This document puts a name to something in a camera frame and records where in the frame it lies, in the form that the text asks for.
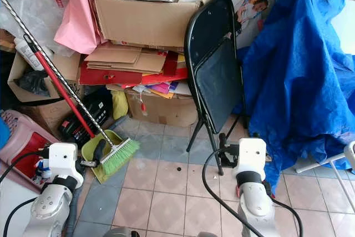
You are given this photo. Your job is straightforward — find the black printed box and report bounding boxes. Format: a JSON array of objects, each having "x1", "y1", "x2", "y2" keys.
[{"x1": 58, "y1": 88, "x2": 114, "y2": 144}]

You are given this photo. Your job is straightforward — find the white blue small bottle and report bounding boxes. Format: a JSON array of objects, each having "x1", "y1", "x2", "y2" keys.
[{"x1": 35, "y1": 156, "x2": 51, "y2": 180}]

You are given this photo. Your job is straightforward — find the yellow plastic bag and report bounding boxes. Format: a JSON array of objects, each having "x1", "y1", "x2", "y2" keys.
[{"x1": 111, "y1": 89, "x2": 130, "y2": 120}]

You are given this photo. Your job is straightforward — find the small brown cardboard box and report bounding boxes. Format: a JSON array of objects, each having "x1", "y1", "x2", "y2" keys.
[{"x1": 126, "y1": 91, "x2": 198, "y2": 128}]

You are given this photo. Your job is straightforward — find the flat red box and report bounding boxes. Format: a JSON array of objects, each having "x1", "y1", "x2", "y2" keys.
[{"x1": 79, "y1": 53, "x2": 190, "y2": 87}]

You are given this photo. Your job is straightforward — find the pink plastic basket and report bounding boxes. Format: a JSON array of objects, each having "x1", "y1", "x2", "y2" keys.
[{"x1": 0, "y1": 109, "x2": 59, "y2": 194}]

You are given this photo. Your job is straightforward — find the blue plastic container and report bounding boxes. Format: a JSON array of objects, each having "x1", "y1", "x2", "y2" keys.
[{"x1": 0, "y1": 119, "x2": 11, "y2": 150}]

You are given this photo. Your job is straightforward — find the open cardboard box with bottle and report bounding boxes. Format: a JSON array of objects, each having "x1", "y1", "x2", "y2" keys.
[{"x1": 8, "y1": 51, "x2": 84, "y2": 103}]

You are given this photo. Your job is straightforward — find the flattened cardboard stack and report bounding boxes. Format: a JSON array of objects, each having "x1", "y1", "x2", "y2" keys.
[{"x1": 83, "y1": 45, "x2": 168, "y2": 74}]

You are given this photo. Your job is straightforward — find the black plastic bag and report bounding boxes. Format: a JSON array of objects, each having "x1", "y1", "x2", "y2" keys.
[{"x1": 18, "y1": 70, "x2": 51, "y2": 97}]

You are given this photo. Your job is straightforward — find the blue tarp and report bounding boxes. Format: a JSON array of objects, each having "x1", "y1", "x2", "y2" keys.
[{"x1": 236, "y1": 0, "x2": 355, "y2": 193}]

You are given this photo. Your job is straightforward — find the black folding chair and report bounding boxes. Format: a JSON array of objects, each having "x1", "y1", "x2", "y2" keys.
[{"x1": 184, "y1": 0, "x2": 249, "y2": 177}]

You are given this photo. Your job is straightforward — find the white pipe rack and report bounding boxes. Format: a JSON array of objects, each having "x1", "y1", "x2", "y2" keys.
[{"x1": 294, "y1": 140, "x2": 355, "y2": 216}]

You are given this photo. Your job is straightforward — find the white plastic bottle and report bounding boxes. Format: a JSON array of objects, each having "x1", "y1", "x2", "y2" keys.
[{"x1": 14, "y1": 37, "x2": 45, "y2": 72}]

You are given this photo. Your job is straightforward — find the large open cardboard box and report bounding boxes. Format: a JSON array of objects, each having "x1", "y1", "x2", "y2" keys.
[{"x1": 93, "y1": 0, "x2": 201, "y2": 49}]

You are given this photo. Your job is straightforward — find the white box with child print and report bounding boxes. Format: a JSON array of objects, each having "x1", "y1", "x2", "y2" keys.
[{"x1": 213, "y1": 0, "x2": 276, "y2": 49}]

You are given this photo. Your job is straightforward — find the clear plastic sheet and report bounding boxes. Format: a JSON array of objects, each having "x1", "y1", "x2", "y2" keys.
[{"x1": 0, "y1": 0, "x2": 57, "y2": 56}]

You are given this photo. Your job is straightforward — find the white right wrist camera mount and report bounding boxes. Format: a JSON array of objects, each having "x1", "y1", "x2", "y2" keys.
[{"x1": 233, "y1": 137, "x2": 267, "y2": 185}]

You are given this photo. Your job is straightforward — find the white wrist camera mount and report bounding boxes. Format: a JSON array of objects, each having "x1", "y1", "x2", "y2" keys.
[
  {"x1": 233, "y1": 137, "x2": 267, "y2": 185},
  {"x1": 49, "y1": 143, "x2": 84, "y2": 178}
]

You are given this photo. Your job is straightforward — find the green bristle broom striped handle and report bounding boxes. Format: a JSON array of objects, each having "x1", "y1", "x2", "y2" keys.
[{"x1": 0, "y1": 0, "x2": 141, "y2": 178}]

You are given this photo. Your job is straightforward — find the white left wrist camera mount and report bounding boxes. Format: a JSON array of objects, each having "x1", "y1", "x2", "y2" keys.
[{"x1": 49, "y1": 143, "x2": 84, "y2": 178}]

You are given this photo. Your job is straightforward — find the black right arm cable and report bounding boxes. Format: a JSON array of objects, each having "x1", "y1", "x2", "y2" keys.
[{"x1": 201, "y1": 147, "x2": 262, "y2": 237}]

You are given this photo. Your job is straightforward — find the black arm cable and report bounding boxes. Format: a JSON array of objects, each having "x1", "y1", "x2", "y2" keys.
[
  {"x1": 201, "y1": 147, "x2": 262, "y2": 237},
  {"x1": 0, "y1": 148, "x2": 54, "y2": 185}
]

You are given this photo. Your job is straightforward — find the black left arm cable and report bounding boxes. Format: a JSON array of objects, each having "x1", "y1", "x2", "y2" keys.
[{"x1": 0, "y1": 148, "x2": 54, "y2": 185}]

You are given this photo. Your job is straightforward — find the olive dustpan red handle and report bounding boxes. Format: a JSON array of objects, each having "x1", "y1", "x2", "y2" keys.
[{"x1": 24, "y1": 34, "x2": 128, "y2": 185}]

